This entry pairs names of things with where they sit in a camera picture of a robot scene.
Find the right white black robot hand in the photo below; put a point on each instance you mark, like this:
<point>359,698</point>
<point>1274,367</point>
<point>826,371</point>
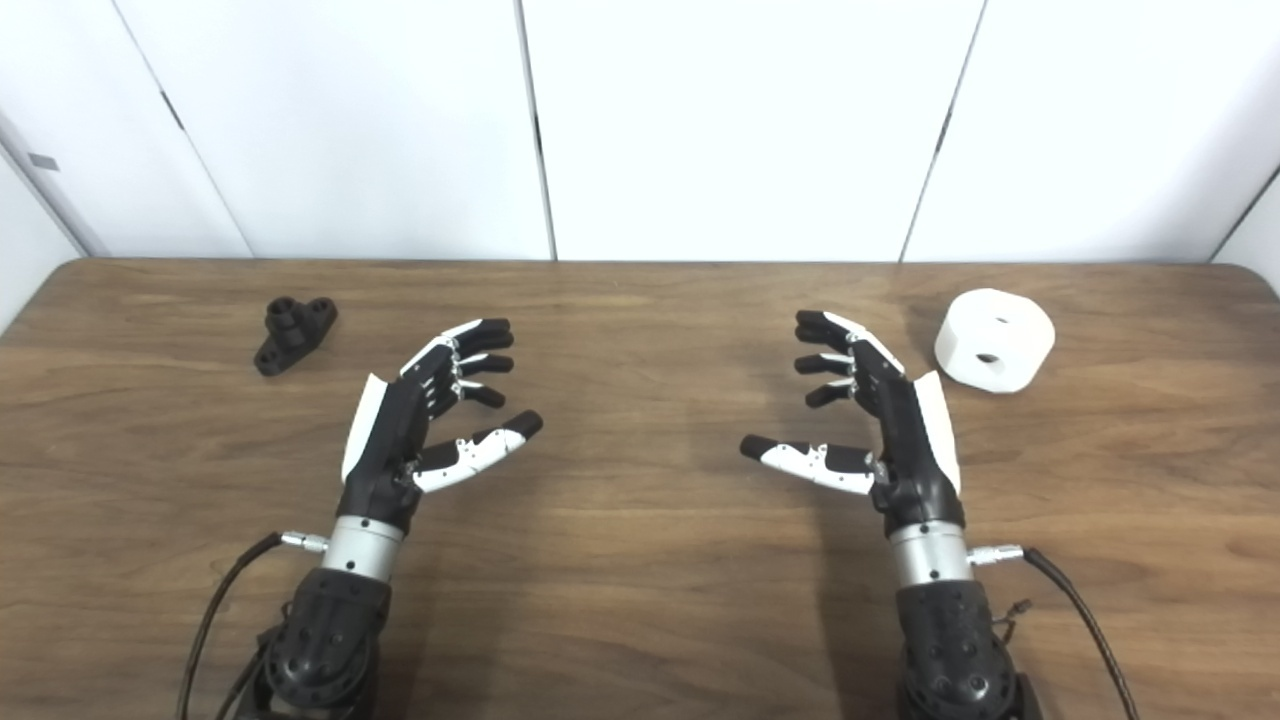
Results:
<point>915,450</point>

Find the black flanged holder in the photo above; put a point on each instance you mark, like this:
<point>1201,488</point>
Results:
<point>292,335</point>

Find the round white piece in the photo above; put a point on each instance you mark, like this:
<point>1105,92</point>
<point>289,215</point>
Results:
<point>965,340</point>

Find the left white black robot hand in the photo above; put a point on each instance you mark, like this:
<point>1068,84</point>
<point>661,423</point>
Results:
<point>385,440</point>

